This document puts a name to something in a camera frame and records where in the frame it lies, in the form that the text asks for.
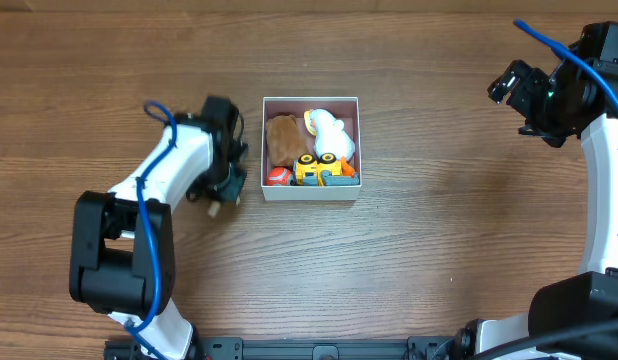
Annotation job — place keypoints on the red toy ball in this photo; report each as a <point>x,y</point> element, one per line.
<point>279,176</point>

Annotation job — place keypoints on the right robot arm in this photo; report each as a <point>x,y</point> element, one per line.
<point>576,318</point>

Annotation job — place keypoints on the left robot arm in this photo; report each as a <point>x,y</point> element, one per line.
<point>122,260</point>

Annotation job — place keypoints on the white plush duck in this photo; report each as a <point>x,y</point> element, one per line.
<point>330,137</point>

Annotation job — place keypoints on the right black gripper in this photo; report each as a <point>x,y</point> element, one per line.
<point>531,87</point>

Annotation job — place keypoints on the brown plush toy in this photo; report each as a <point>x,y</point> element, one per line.
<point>285,144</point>

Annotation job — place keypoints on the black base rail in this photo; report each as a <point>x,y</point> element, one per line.
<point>413,348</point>

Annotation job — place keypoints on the yellow toy crane truck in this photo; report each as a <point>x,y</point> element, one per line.
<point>327,170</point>

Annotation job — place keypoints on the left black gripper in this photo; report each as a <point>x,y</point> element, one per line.
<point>229,186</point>

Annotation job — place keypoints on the yellow wooden rattle drum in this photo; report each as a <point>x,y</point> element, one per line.
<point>215,206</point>

